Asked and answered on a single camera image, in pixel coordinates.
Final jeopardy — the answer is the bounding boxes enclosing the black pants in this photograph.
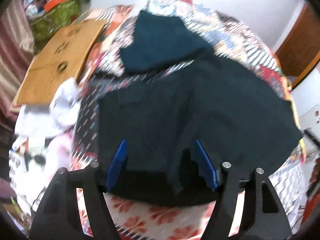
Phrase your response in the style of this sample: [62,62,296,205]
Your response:
[98,56,302,206]

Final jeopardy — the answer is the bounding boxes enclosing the white crumpled cloth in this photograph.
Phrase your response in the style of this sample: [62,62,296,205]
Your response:
[14,78,80,138]

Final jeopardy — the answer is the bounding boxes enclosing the wooden lap board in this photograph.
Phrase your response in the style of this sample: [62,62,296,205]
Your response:
[16,19,106,105]

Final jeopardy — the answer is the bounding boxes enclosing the folded dark teal garment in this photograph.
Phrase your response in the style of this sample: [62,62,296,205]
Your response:
[120,11,214,74]

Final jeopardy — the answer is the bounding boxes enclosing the wooden wardrobe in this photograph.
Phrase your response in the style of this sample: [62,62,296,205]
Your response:
[276,3,320,87]

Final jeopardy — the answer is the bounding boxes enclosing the striped pink beige curtain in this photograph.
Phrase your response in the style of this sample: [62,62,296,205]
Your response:
[1,0,34,129]

